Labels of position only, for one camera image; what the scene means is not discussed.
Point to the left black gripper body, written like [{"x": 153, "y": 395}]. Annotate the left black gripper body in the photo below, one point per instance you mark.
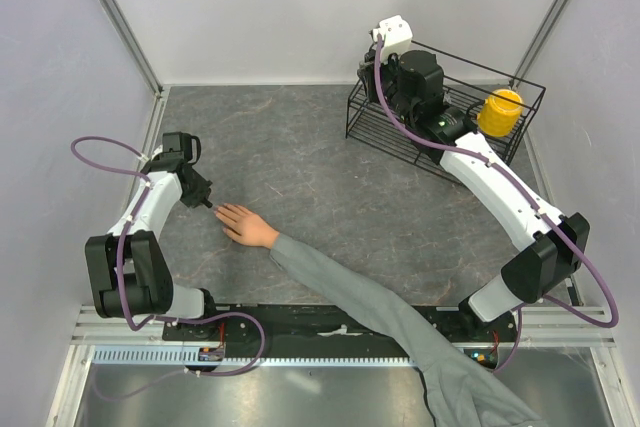
[{"x": 196, "y": 192}]

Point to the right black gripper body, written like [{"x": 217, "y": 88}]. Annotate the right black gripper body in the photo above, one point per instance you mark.
[{"x": 389, "y": 71}]

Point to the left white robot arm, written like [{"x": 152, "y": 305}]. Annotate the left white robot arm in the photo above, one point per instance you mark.
[{"x": 129, "y": 276}]

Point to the grey sleeved forearm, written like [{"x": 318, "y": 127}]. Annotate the grey sleeved forearm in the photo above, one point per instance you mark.
[{"x": 458, "y": 391}]

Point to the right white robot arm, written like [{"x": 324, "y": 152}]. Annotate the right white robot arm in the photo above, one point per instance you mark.
[{"x": 550, "y": 245}]

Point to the person's bare hand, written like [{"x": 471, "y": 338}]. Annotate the person's bare hand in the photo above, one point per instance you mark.
[{"x": 245, "y": 227}]

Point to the yellow mug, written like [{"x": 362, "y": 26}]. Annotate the yellow mug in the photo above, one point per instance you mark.
[{"x": 497, "y": 115}]

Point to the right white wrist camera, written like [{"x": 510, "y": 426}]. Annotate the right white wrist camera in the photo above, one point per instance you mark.
[{"x": 396, "y": 35}]

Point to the black wire rack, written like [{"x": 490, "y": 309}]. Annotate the black wire rack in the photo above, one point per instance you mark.
[{"x": 500, "y": 147}]

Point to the white slotted cable duct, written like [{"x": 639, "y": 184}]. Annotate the white slotted cable duct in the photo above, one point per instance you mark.
[{"x": 196, "y": 356}]

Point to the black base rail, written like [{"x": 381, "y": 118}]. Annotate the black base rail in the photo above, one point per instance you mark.
[{"x": 324, "y": 329}]

